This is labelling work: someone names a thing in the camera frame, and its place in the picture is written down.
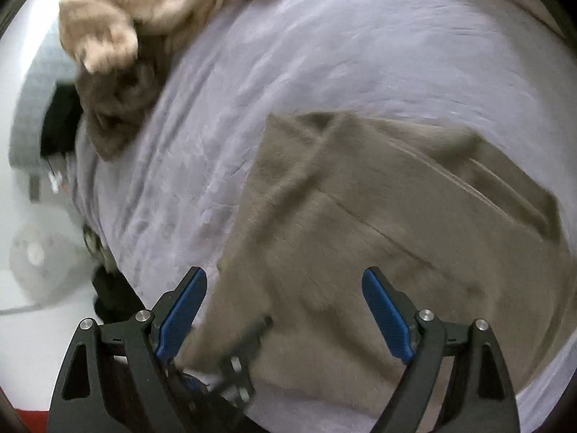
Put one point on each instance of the grey upholstered chair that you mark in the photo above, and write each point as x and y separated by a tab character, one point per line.
44	123

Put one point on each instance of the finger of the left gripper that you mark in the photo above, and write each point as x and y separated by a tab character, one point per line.
232	394

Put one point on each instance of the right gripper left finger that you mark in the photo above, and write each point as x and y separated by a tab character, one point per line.
114	376

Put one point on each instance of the dark olive knit garment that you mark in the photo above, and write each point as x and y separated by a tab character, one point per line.
116	103

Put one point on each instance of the lavender embossed bed blanket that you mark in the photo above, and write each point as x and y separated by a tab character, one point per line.
170	201

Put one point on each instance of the white round fan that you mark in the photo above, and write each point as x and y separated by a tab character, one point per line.
43	263

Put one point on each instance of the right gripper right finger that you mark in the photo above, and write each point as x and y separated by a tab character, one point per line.
479	396

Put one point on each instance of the taupe knit sweater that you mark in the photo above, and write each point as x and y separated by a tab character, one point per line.
448	218

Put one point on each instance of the tan knit garment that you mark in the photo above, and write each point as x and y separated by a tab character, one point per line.
102	35

